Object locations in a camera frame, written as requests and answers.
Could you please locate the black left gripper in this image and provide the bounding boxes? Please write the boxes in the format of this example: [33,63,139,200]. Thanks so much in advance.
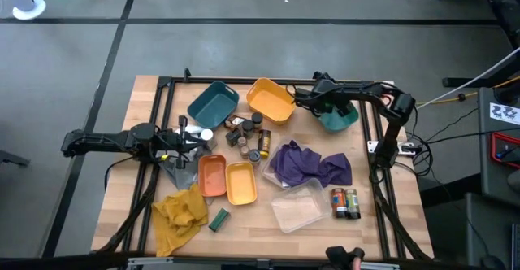
[170,115,195,170]

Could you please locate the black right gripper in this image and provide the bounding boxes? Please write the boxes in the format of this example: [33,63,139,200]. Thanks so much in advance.
[310,77,355,117]

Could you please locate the white-lid spice jar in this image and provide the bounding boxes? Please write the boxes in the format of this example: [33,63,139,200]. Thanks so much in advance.
[201,128,217,150]

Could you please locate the rectangular black spice tin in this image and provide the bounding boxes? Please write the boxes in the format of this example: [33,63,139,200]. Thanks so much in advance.
[225,129,241,148]

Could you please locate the shiny foil spice packet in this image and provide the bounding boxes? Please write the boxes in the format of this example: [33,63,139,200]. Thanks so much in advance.
[224,114,247,131]

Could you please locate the purple cloth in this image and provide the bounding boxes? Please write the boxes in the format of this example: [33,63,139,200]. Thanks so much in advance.
[269,140,353,188]

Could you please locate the black can yellow lid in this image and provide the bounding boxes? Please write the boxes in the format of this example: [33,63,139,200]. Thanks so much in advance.
[258,129,272,159]

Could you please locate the rectangular spice tin green side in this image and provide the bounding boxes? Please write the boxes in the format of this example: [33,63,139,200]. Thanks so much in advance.
[208,207,231,233]

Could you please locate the orange-label spice jar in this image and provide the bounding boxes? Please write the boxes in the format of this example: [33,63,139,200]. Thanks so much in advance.
[331,187,348,219]

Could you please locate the green-label spice jar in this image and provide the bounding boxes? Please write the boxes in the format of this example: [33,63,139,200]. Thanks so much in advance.
[344,188,362,220]

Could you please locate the turquoise plastic bin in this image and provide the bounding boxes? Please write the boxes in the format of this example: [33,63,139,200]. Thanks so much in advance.
[318,102,360,133]

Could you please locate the white cloth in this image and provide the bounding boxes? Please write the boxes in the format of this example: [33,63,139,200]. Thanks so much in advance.
[174,124,204,139]

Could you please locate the grey cloth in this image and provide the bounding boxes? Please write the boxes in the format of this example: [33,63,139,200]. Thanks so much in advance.
[157,147,204,190]

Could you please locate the small orange plastic bin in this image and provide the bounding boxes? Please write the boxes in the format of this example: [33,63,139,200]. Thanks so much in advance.
[197,154,228,198]

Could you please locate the dark teal plastic bin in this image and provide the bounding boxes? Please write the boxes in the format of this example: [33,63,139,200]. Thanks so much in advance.
[187,81,240,129]

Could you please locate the large yellow plastic bin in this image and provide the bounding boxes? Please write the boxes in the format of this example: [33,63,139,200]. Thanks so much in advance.
[246,77,297,125]

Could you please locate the small yellow plastic bin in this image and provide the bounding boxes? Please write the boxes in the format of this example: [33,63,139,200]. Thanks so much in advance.
[225,161,258,206]

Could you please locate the mustard yellow cloth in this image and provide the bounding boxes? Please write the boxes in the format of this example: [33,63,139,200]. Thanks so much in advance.
[151,183,209,258]

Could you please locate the person's hand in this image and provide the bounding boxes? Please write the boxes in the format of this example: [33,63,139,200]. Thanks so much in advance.
[324,245,366,270]

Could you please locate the dark grey desk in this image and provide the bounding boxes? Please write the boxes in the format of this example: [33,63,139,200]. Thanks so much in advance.
[477,86,520,198]

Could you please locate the red-framed device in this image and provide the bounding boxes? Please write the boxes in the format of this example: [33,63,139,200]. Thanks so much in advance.
[489,131,520,169]

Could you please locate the black crossbar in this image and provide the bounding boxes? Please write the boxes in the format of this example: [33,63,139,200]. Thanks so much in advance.
[0,251,520,270]

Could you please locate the white sticker black figures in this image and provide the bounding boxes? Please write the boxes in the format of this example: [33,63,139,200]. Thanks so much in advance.
[489,102,520,125]

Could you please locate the dark desk foot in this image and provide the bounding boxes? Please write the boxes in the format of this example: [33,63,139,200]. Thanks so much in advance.
[0,150,32,168]

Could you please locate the dark grey cabinet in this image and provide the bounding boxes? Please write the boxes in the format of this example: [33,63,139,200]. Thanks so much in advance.
[465,192,520,270]

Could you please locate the white round stand base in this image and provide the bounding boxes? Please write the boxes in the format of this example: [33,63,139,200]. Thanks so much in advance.
[11,0,47,21]

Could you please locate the black computer mouse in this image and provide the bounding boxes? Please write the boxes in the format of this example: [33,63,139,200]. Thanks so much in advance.
[479,255,507,270]

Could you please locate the black aluminium table frame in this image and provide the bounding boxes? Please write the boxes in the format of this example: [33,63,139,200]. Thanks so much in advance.
[91,74,434,263]

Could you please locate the black cable bundle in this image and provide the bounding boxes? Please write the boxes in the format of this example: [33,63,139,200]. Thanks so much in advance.
[367,111,436,181]

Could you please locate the yellow cable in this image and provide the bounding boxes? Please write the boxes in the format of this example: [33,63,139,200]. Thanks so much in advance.
[400,74,520,107]

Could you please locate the white cable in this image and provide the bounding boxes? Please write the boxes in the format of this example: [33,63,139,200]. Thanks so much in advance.
[416,46,520,111]

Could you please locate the black desk leg frame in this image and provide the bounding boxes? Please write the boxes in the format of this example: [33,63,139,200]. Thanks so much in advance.
[441,0,520,89]

